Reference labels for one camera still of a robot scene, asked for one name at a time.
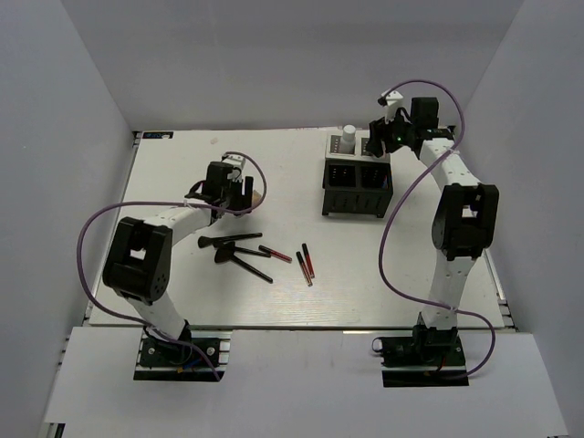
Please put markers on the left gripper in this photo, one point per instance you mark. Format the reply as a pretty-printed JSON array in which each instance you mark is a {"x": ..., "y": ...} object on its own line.
[{"x": 244, "y": 201}]

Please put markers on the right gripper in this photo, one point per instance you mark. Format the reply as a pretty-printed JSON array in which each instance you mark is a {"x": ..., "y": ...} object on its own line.
[{"x": 380, "y": 130}]

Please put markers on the square foundation bottle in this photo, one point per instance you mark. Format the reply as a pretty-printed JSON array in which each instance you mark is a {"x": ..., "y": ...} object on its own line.
[{"x": 257, "y": 199}]

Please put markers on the white blue pink bottle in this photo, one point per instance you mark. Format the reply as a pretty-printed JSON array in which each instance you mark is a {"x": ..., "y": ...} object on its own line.
[{"x": 347, "y": 142}]

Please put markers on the red lip gloss tube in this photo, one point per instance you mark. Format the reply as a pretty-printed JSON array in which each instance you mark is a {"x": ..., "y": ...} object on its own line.
[{"x": 275, "y": 253}]

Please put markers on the long black makeup brush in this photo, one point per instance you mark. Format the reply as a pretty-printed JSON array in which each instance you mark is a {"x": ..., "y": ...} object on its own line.
[{"x": 204, "y": 241}]

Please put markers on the black powder brush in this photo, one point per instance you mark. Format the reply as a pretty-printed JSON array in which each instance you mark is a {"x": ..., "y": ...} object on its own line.
[{"x": 231, "y": 246}]

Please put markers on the fan makeup brush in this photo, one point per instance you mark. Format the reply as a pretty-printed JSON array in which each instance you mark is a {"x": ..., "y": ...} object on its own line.
[{"x": 224, "y": 255}]

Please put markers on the orange red lip gloss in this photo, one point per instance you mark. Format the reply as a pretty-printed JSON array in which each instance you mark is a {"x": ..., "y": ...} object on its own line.
[{"x": 308, "y": 261}]

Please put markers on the dark red lip gloss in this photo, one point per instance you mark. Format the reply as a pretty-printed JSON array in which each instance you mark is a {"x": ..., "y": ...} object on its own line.
[{"x": 304, "y": 269}]

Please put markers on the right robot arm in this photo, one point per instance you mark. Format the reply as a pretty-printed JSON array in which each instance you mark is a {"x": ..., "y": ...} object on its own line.
[{"x": 464, "y": 222}]

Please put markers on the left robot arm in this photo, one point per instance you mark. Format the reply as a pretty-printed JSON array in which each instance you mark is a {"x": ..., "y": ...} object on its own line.
[{"x": 138, "y": 264}]

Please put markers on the white organizer tray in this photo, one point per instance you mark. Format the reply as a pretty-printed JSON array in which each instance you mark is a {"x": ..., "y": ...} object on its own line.
[{"x": 357, "y": 153}]

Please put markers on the black organizer box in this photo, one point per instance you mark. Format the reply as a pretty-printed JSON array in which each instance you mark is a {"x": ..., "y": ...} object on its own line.
[{"x": 354, "y": 187}]

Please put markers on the left blue label sticker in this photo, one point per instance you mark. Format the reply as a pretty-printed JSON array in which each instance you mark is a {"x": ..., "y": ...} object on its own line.
[{"x": 157, "y": 135}]

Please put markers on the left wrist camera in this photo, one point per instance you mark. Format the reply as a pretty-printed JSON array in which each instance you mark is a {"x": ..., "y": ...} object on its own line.
[{"x": 236, "y": 164}]

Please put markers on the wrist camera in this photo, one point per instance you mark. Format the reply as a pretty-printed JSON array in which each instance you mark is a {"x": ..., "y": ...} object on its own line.
[
  {"x": 390, "y": 101},
  {"x": 236, "y": 164}
]

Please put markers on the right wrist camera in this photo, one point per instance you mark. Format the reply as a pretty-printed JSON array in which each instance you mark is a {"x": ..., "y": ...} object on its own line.
[{"x": 390, "y": 101}]

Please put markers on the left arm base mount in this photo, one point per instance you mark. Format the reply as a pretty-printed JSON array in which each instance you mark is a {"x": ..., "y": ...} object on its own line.
[{"x": 159, "y": 360}]

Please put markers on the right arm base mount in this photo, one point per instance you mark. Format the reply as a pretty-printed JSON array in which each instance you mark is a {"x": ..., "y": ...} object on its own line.
[{"x": 427, "y": 358}]

